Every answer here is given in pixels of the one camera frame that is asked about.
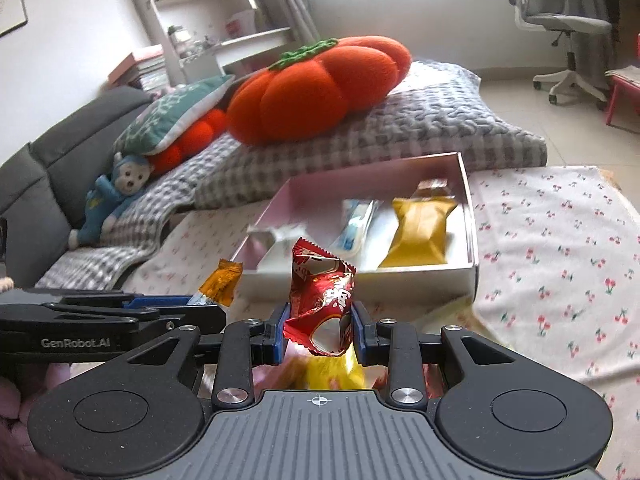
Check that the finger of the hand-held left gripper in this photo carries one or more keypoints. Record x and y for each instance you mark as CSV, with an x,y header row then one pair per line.
x,y
155,302
195,317

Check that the green snowflake pillow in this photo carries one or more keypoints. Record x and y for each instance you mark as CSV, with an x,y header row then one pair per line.
x,y
170,110

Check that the large yellow snack packet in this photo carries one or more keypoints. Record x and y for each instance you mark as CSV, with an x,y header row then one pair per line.
x,y
330,375

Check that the white cardboard box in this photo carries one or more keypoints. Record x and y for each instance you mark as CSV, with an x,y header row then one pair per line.
x,y
400,285

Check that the clear bottle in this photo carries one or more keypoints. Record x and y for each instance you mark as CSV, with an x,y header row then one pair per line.
x,y
179,42

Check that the orange pumpkin cushion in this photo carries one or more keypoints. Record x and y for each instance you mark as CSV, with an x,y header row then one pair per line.
x,y
310,95

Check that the dark grey sofa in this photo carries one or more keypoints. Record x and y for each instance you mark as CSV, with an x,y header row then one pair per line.
x,y
50,175

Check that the small orange cushion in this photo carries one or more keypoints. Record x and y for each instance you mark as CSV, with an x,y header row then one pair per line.
x,y
195,135

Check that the blue monkey plush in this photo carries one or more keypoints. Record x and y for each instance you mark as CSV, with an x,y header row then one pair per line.
x,y
130,175

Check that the white container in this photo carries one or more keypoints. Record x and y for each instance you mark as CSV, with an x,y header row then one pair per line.
x,y
241,25

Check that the red plastic child chair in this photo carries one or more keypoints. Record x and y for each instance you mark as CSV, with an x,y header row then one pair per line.
x,y
617,105

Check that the small yellow snack packet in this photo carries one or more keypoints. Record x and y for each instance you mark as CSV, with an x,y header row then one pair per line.
x,y
417,235

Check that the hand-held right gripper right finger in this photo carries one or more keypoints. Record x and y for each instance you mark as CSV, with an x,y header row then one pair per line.
x,y
359,335

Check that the white blue snack packet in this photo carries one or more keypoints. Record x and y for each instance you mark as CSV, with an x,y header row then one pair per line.
x,y
352,232

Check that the wooden desk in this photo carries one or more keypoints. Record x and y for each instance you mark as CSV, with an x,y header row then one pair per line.
x,y
625,10

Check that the large red snack packet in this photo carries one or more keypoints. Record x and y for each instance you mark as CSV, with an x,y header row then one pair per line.
x,y
320,300

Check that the white bookshelf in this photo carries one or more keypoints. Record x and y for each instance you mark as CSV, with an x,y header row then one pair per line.
x,y
165,35

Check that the grey office chair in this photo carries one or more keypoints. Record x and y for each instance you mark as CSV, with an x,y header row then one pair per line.
x,y
565,22

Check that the cherry print sheet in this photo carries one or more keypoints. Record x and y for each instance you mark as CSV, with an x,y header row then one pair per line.
x,y
550,260

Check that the orange-ended snack packet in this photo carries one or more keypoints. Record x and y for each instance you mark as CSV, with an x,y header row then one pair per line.
x,y
220,282

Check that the brown wafer packet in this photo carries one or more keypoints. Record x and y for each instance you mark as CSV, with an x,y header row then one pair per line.
x,y
432,189

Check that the wall picture frame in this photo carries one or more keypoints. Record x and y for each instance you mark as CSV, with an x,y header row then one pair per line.
x,y
12,7

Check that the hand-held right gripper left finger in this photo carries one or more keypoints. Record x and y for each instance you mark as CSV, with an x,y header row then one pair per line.
x,y
280,335

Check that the dark maroon cloth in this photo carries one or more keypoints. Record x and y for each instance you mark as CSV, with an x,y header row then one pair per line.
x,y
25,460

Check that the patterned cloth on chair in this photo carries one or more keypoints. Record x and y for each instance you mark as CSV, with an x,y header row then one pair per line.
x,y
625,75

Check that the white grey printed snack packet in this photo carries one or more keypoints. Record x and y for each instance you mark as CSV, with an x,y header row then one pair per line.
x,y
270,240

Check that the stack of books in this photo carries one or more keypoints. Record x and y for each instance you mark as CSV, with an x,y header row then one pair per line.
x,y
140,67

